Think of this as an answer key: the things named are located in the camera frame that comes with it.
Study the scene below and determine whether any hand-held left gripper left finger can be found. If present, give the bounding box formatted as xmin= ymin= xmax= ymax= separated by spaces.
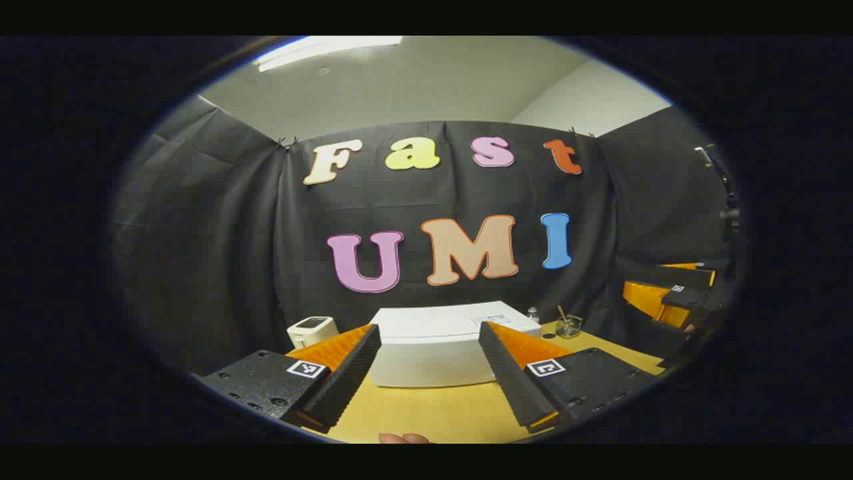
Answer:
xmin=193 ymin=325 xmax=383 ymax=434

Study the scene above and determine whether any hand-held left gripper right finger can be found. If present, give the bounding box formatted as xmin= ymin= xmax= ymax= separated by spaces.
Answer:
xmin=478 ymin=321 xmax=657 ymax=434

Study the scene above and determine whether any black backdrop cloth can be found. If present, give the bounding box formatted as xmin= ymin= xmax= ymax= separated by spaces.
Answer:
xmin=113 ymin=93 xmax=740 ymax=374

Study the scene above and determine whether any white microwave oven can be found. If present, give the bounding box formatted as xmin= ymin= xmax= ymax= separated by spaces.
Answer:
xmin=369 ymin=301 xmax=542 ymax=389

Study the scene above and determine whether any black stand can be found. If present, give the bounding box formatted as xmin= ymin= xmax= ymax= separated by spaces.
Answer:
xmin=694 ymin=143 xmax=742 ymax=242

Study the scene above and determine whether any white toaster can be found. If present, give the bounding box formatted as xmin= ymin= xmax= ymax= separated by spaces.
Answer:
xmin=287 ymin=317 xmax=339 ymax=349

